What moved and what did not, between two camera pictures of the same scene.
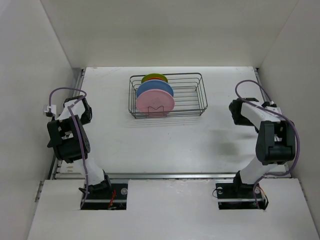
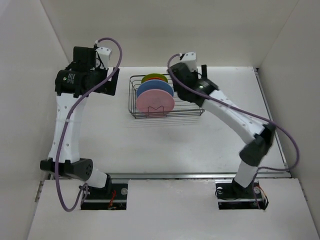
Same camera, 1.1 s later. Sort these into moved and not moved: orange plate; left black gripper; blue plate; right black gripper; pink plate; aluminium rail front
Moved: left black gripper; right black gripper
Not moved: aluminium rail front; blue plate; pink plate; orange plate
